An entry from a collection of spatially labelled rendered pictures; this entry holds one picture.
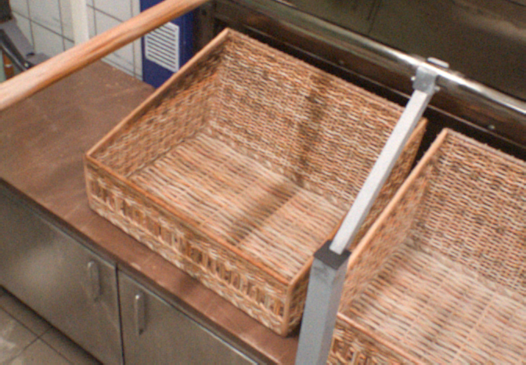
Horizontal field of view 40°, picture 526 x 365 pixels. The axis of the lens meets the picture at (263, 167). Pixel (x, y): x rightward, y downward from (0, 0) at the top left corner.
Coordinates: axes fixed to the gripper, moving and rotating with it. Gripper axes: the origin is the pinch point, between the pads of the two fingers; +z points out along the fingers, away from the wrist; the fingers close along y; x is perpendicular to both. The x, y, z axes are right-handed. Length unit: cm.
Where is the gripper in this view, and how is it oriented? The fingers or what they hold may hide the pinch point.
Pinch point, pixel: (56, 31)
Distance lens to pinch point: 107.8
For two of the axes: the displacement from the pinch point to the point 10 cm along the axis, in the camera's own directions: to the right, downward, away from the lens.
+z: 8.1, 4.3, -4.1
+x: -5.8, 4.8, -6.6
